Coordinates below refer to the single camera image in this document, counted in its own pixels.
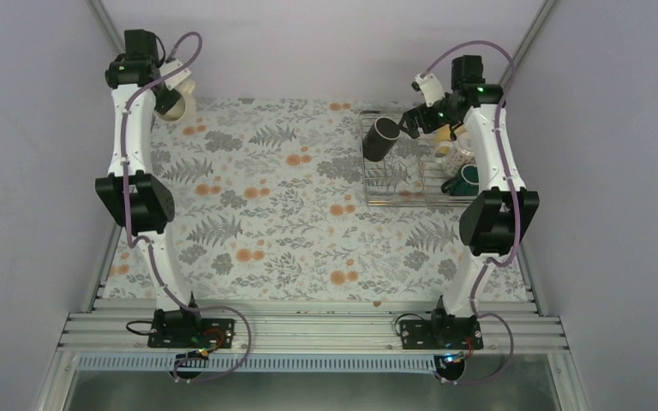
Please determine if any slotted grey cable duct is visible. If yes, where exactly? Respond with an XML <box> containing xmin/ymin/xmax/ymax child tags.
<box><xmin>75</xmin><ymin>353</ymin><xmax>436</xmax><ymax>373</ymax></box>

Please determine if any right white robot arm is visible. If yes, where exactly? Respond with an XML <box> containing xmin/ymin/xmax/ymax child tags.
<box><xmin>399</xmin><ymin>55</ymin><xmax>540</xmax><ymax>317</ymax></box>

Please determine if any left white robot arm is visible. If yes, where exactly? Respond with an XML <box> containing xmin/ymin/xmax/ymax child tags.
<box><xmin>95</xmin><ymin>29</ymin><xmax>205</xmax><ymax>347</ymax></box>

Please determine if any metal wire dish rack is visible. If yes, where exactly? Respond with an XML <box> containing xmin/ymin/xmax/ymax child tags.
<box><xmin>362</xmin><ymin>132</ymin><xmax>475</xmax><ymax>207</ymax></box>

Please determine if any floral patterned table mat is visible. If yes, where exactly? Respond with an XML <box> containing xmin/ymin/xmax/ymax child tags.
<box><xmin>104</xmin><ymin>97</ymin><xmax>529</xmax><ymax>303</ymax></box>

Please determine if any dark green mug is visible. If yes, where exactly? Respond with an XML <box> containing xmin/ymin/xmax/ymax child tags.
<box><xmin>440</xmin><ymin>164</ymin><xmax>479</xmax><ymax>197</ymax></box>

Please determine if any black matte mug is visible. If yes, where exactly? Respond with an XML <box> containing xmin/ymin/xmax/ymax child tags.
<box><xmin>362</xmin><ymin>117</ymin><xmax>400</xmax><ymax>162</ymax></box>

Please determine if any yellow white cup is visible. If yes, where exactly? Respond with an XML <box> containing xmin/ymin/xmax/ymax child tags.
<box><xmin>433</xmin><ymin>125</ymin><xmax>473</xmax><ymax>163</ymax></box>

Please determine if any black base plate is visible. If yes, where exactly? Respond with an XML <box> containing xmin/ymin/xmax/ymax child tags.
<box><xmin>399</xmin><ymin>317</ymin><xmax>484</xmax><ymax>350</ymax></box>
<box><xmin>147</xmin><ymin>309</ymin><xmax>236</xmax><ymax>350</ymax></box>

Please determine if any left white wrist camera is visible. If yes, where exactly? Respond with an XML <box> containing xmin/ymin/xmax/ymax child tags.
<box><xmin>159</xmin><ymin>59</ymin><xmax>191</xmax><ymax>90</ymax></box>

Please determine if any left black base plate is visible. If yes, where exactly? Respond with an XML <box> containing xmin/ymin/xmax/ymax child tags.
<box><xmin>147</xmin><ymin>309</ymin><xmax>236</xmax><ymax>350</ymax></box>

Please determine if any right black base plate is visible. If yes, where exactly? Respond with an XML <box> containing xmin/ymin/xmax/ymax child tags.
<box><xmin>399</xmin><ymin>317</ymin><xmax>484</xmax><ymax>350</ymax></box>

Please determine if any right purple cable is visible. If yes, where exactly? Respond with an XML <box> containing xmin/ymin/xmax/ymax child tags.
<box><xmin>425</xmin><ymin>40</ymin><xmax>523</xmax><ymax>387</ymax></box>

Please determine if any beige white ceramic mug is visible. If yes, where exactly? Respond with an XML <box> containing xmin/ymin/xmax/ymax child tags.
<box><xmin>154</xmin><ymin>79</ymin><xmax>196</xmax><ymax>123</ymax></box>

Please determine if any aluminium mounting rail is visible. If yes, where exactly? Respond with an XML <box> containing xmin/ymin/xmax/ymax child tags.
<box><xmin>57</xmin><ymin>299</ymin><xmax>569</xmax><ymax>354</ymax></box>

